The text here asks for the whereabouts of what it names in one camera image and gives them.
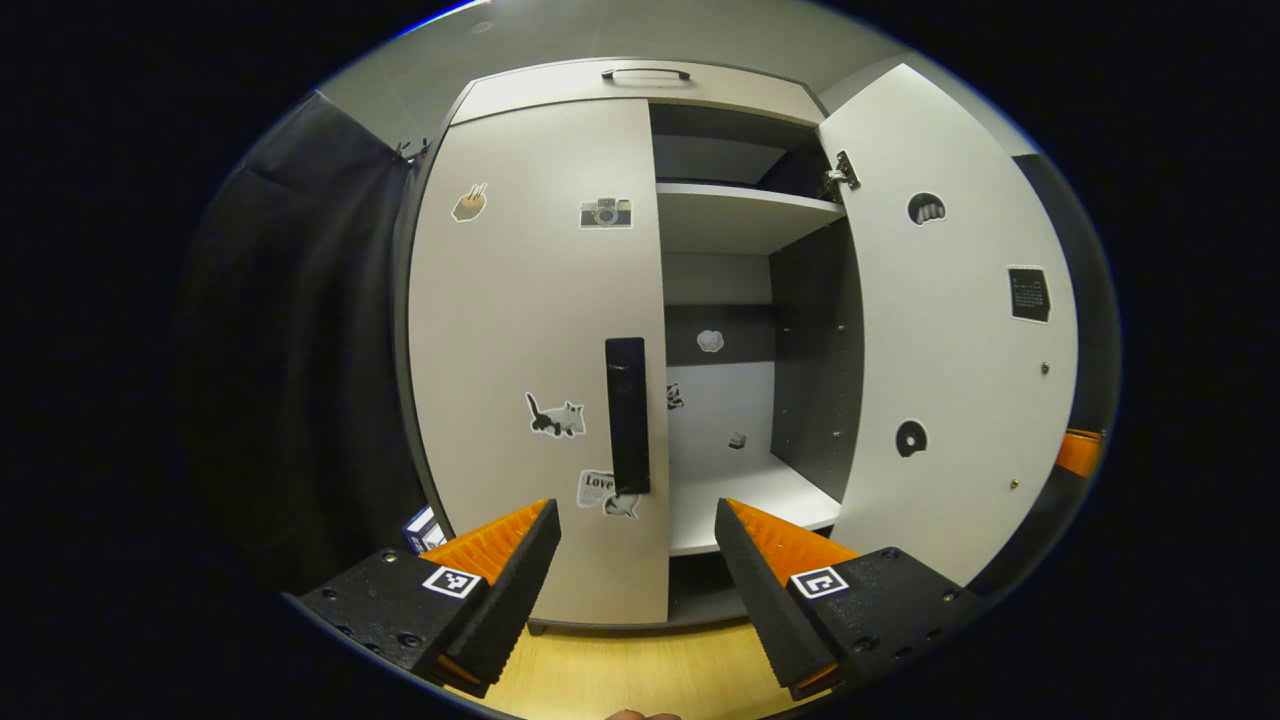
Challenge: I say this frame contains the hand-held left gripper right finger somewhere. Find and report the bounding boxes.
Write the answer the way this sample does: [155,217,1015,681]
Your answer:
[713,500,991,701]

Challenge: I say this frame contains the cabinet door with camera sticker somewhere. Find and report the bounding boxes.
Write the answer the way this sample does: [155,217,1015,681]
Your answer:
[408,97,671,626]

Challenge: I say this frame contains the cabinet door with headphone sticker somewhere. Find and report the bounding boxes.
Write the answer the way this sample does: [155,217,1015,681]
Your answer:
[817,63,1081,589]

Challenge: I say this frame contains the beige double-door shoe cabinet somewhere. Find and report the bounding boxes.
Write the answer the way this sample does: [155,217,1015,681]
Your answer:
[393,57,866,633]

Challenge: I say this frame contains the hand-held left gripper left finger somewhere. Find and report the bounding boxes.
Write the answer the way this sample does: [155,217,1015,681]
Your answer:
[285,500,563,701]

